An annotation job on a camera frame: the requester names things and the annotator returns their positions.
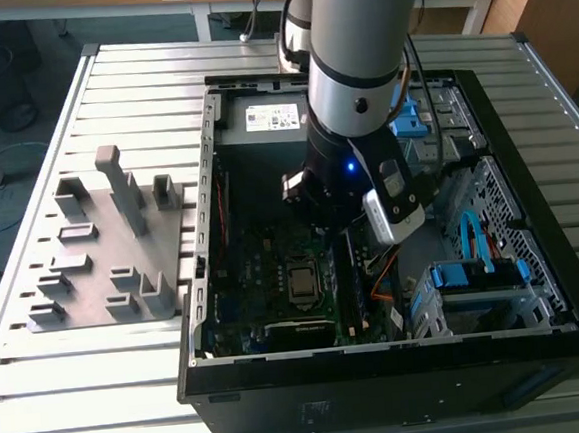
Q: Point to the black open PC case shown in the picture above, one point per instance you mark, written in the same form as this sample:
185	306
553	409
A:
381	365

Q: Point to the black round bin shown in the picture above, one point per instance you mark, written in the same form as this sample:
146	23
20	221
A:
15	107

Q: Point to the black graphics card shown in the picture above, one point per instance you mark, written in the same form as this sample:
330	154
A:
299	336

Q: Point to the dark green motherboard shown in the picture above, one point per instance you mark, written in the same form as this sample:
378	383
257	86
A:
255	289

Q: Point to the wooden cabinet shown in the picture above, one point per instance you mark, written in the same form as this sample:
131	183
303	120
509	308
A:
554	15

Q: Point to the CPU socket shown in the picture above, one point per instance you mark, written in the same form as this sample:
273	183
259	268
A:
303	263

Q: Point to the grey power supply unit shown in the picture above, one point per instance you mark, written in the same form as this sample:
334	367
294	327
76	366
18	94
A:
259	153

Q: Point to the silver CPU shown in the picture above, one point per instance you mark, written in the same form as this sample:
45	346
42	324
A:
304	280

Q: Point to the grey parts rack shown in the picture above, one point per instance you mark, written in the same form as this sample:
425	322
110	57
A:
116	250

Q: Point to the grey metal disk bay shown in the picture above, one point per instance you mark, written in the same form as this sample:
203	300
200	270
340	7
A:
477	302

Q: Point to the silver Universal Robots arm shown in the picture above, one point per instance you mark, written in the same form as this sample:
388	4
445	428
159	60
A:
352	61

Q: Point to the blue carrier with black disk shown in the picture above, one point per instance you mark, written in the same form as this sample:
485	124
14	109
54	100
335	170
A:
454	274

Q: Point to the grey metal drive cage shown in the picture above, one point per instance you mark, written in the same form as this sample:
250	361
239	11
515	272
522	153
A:
454	113

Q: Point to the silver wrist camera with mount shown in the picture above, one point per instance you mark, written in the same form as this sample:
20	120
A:
385	219

